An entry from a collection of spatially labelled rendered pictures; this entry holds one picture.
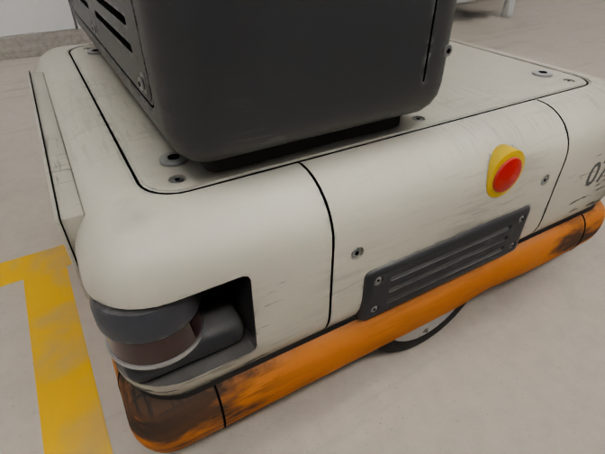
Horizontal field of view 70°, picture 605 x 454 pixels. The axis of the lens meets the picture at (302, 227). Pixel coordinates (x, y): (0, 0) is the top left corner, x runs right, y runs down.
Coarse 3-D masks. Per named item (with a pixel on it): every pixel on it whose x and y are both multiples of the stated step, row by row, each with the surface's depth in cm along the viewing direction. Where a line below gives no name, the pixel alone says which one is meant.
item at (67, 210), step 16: (32, 80) 57; (32, 96) 52; (48, 96) 52; (48, 112) 48; (48, 128) 44; (48, 144) 41; (48, 160) 38; (64, 160) 38; (48, 176) 36; (64, 176) 36; (64, 192) 34; (64, 208) 32; (80, 208) 32; (64, 224) 31; (64, 240) 32
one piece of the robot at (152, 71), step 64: (128, 0) 27; (192, 0) 24; (256, 0) 25; (320, 0) 27; (384, 0) 30; (448, 0) 33; (128, 64) 34; (192, 64) 26; (256, 64) 28; (320, 64) 30; (384, 64) 33; (192, 128) 28; (256, 128) 30; (320, 128) 33; (384, 128) 40
